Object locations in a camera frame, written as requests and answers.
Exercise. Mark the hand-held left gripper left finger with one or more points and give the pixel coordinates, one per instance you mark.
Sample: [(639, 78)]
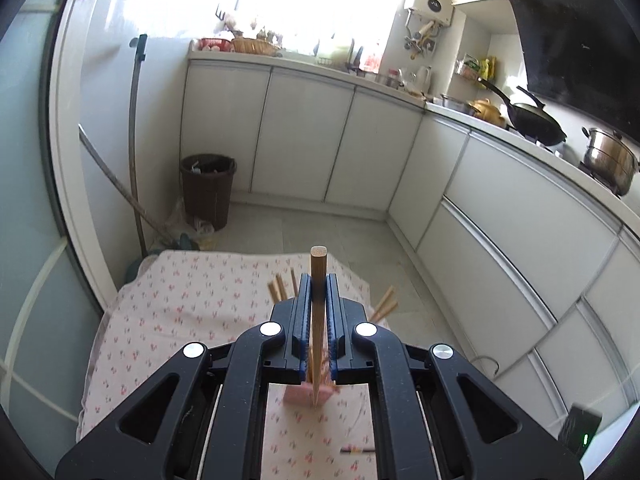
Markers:
[(302, 325)]

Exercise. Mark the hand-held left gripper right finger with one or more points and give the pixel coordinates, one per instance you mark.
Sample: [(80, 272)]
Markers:
[(333, 325)]

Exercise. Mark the wooden chopstick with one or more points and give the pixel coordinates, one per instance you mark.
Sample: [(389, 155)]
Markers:
[(293, 282), (274, 291), (280, 285), (389, 309), (381, 304), (318, 280)]

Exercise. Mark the pink perforated utensil basket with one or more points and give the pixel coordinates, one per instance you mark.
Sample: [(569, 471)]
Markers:
[(300, 394)]

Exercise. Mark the cherry print tablecloth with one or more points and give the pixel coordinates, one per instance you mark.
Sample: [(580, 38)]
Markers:
[(200, 305)]

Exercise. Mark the plastic bags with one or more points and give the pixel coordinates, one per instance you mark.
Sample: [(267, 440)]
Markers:
[(195, 225)]

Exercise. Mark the brown trash bin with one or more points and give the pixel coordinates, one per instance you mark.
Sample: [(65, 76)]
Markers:
[(207, 190)]

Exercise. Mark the short white base cabinet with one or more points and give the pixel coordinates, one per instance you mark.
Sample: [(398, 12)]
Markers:
[(300, 130)]

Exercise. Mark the long white base cabinet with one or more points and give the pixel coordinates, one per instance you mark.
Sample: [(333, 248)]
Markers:
[(525, 220)]

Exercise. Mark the small steel pan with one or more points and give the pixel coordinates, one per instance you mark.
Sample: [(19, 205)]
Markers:
[(454, 101)]

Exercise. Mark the white kettle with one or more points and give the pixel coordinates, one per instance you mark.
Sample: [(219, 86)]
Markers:
[(424, 79)]

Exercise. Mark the yellow clay pot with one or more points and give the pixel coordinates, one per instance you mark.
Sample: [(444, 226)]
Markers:
[(487, 110)]

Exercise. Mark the black box with green light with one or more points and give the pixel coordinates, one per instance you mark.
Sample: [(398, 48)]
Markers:
[(580, 427)]

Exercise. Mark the frosted glass sliding door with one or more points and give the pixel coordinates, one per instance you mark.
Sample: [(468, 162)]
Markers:
[(35, 240)]

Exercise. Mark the wicker basket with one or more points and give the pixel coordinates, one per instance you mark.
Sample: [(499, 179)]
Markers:
[(255, 46)]

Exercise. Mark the black wok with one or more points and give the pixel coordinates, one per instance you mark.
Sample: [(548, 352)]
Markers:
[(537, 122)]

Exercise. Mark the red plastic basket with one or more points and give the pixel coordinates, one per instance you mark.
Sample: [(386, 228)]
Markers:
[(216, 44)]

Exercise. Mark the steel stock pot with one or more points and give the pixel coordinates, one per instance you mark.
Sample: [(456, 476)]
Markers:
[(610, 157)]

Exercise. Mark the black range hood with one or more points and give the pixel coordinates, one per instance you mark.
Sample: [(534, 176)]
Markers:
[(570, 45)]

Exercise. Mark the wall rack with packets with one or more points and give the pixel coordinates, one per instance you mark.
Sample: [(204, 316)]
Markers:
[(475, 66)]

